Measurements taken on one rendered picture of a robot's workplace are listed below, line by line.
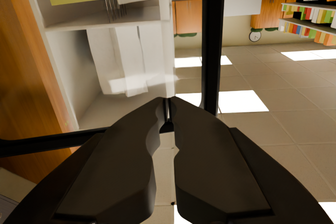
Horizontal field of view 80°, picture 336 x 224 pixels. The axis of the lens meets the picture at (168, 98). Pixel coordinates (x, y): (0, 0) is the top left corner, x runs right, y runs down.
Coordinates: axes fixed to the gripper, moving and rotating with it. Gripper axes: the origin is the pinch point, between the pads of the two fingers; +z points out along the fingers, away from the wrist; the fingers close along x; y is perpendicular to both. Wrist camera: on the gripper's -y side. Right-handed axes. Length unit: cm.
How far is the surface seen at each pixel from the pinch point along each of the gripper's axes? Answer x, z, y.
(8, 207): -20.5, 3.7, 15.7
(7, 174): -22.4, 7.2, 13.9
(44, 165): -22.2, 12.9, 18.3
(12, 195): -20.9, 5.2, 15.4
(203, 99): 3.8, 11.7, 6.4
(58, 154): -19.0, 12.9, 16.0
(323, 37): 221, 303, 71
